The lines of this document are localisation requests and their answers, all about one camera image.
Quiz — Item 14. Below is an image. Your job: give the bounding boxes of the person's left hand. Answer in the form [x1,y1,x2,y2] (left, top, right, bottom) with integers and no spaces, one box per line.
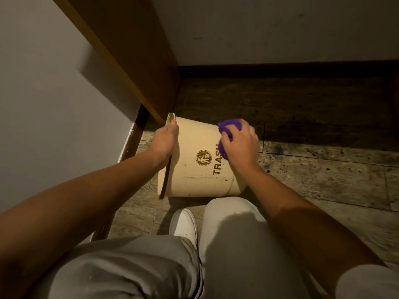
[147,118,180,169]

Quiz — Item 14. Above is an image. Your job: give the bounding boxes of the person's right hand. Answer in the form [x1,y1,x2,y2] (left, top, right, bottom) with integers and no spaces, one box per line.
[219,119,260,170]

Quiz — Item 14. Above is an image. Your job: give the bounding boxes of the person's left forearm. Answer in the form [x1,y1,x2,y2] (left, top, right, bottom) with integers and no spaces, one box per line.
[0,149,166,299]

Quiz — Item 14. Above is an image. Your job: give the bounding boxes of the person's right forearm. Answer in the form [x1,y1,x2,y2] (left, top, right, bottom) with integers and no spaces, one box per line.
[238,163,387,298]

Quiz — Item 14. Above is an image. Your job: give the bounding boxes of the dark wooden baseboard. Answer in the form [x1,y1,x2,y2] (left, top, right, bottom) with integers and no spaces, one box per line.
[178,60,399,79]

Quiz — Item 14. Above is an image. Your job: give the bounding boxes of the purple cleaning cloth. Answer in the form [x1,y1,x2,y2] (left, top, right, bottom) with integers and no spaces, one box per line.
[217,118,243,160]

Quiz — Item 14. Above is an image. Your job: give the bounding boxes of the beige trash bin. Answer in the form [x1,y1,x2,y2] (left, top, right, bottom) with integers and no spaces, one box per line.
[157,113,248,200]

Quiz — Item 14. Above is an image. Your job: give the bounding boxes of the white shoe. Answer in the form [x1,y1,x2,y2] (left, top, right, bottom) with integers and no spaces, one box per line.
[169,208,199,249]

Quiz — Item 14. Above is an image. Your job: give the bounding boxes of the wooden cabinet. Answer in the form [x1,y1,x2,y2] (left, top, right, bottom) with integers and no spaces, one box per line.
[51,0,181,125]

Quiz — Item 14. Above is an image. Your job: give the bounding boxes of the person's grey trousers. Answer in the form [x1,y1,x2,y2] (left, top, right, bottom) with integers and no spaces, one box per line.
[26,196,325,299]

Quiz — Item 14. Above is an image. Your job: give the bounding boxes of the white shirt sleeve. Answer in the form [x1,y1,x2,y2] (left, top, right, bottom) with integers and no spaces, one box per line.
[335,264,399,299]

